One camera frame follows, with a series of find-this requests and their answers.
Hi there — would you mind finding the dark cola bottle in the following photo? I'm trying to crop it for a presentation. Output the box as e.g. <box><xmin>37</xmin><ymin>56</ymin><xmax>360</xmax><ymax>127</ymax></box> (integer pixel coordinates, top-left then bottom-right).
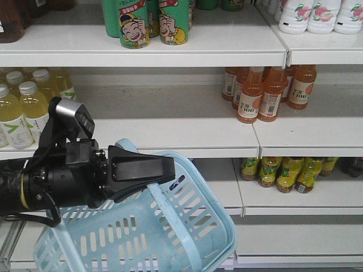
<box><xmin>339</xmin><ymin>157</ymin><xmax>363</xmax><ymax>177</ymax></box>

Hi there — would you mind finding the white metal shelving unit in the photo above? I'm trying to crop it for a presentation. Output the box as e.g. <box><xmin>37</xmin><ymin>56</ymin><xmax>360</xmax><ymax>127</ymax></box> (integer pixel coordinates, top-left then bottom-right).
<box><xmin>1</xmin><ymin>1</ymin><xmax>362</xmax><ymax>271</ymax></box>

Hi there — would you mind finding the orange juice bottle C100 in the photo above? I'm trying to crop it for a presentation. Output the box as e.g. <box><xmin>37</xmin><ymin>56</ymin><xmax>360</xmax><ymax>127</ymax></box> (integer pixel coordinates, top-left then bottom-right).
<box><xmin>258</xmin><ymin>66</ymin><xmax>286</xmax><ymax>122</ymax></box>
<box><xmin>287</xmin><ymin>65</ymin><xmax>316</xmax><ymax>109</ymax></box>
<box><xmin>237</xmin><ymin>66</ymin><xmax>264</xmax><ymax>124</ymax></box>

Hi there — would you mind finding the yellow lemon tea bottle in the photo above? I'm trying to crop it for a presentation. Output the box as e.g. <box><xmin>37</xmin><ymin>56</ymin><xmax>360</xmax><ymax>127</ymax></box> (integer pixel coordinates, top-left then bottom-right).
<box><xmin>320</xmin><ymin>157</ymin><xmax>339</xmax><ymax>176</ymax></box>
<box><xmin>258</xmin><ymin>156</ymin><xmax>282</xmax><ymax>188</ymax></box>
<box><xmin>276</xmin><ymin>156</ymin><xmax>304</xmax><ymax>193</ymax></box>
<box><xmin>240</xmin><ymin>158</ymin><xmax>260</xmax><ymax>181</ymax></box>
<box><xmin>295</xmin><ymin>157</ymin><xmax>324</xmax><ymax>193</ymax></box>

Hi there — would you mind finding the green cartoon drink can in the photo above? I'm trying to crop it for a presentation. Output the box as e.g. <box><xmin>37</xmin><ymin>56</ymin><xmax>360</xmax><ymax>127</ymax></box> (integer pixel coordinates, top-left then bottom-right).
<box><xmin>158</xmin><ymin>0</ymin><xmax>189</xmax><ymax>45</ymax></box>
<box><xmin>116</xmin><ymin>0</ymin><xmax>149</xmax><ymax>49</ymax></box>

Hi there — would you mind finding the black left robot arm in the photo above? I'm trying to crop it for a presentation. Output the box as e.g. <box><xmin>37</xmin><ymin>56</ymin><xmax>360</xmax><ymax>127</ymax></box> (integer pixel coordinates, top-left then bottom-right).
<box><xmin>1</xmin><ymin>139</ymin><xmax>175</xmax><ymax>216</ymax></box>

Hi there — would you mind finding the light blue plastic basket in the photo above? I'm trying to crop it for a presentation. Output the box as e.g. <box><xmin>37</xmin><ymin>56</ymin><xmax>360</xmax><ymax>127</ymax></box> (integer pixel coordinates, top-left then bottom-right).
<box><xmin>33</xmin><ymin>151</ymin><xmax>237</xmax><ymax>271</ymax></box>

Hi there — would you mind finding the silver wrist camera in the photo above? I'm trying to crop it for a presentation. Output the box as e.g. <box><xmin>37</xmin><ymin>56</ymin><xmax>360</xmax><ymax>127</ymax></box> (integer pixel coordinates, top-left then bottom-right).
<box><xmin>48</xmin><ymin>97</ymin><xmax>95</xmax><ymax>142</ymax></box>

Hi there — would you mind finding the pale yellow drink bottle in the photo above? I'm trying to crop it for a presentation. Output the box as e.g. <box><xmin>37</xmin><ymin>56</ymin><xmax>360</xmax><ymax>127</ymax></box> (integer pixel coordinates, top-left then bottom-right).
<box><xmin>32</xmin><ymin>69</ymin><xmax>61</xmax><ymax>102</ymax></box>
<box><xmin>1</xmin><ymin>84</ymin><xmax>34</xmax><ymax>149</ymax></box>
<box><xmin>19</xmin><ymin>81</ymin><xmax>49</xmax><ymax>142</ymax></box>
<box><xmin>6</xmin><ymin>71</ymin><xmax>24</xmax><ymax>99</ymax></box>

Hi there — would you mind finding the brown tea bottle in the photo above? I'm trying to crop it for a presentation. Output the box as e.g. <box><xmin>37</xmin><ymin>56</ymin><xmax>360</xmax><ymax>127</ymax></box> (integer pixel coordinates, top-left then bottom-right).
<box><xmin>1</xmin><ymin>0</ymin><xmax>24</xmax><ymax>44</ymax></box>

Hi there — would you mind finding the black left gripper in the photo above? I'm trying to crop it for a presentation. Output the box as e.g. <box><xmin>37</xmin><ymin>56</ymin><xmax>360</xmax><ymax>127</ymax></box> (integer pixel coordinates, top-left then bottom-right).
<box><xmin>48</xmin><ymin>139</ymin><xmax>175</xmax><ymax>209</ymax></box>

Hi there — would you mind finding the white peach drink bottle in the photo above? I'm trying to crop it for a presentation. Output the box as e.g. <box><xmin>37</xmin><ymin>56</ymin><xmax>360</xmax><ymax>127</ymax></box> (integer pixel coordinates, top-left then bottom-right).
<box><xmin>307</xmin><ymin>0</ymin><xmax>341</xmax><ymax>35</ymax></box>
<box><xmin>334</xmin><ymin>0</ymin><xmax>362</xmax><ymax>35</ymax></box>
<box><xmin>278</xmin><ymin>0</ymin><xmax>314</xmax><ymax>35</ymax></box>

